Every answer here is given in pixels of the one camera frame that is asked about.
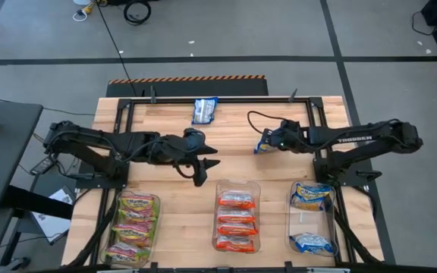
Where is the black floor cable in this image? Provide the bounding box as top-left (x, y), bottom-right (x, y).
top-left (95, 0), bottom-right (139, 98)

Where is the yellow white power plug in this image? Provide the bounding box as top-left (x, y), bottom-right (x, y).
top-left (72, 2), bottom-right (98, 22)

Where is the black remote control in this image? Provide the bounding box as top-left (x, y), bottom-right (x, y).
top-left (29, 155), bottom-right (57, 176)

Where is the white paper sheet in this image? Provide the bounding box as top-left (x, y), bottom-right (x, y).
top-left (30, 188), bottom-right (78, 238)

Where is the blue Maruchan noodle pack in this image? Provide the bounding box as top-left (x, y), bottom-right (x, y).
top-left (253, 136), bottom-right (280, 155)
top-left (191, 97), bottom-right (219, 126)
top-left (291, 182), bottom-right (333, 212)
top-left (289, 232), bottom-right (335, 255)

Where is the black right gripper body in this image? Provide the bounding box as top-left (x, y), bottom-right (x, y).
top-left (262, 119), bottom-right (303, 153)

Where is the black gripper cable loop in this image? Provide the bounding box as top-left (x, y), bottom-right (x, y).
top-left (247, 110), bottom-right (291, 136)

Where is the black metal table frame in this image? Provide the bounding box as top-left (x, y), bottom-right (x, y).
top-left (64, 96), bottom-right (385, 273)

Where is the black desk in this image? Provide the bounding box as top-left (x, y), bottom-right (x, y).
top-left (0, 99), bottom-right (74, 273)

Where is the black hazard-striped floor mat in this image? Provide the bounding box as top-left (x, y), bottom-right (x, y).
top-left (105, 74), bottom-right (269, 98)

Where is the thin black case cable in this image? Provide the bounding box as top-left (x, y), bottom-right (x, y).
top-left (410, 10), bottom-right (437, 37)

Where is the clear plastic bin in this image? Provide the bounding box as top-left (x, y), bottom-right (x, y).
top-left (102, 189), bottom-right (162, 267)
top-left (287, 180), bottom-right (339, 258)
top-left (212, 179), bottom-right (262, 254)

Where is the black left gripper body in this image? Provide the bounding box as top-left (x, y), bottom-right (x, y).
top-left (157, 127), bottom-right (206, 170)

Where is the coiled black cable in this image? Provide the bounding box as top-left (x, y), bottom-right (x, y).
top-left (122, 0), bottom-right (152, 27)

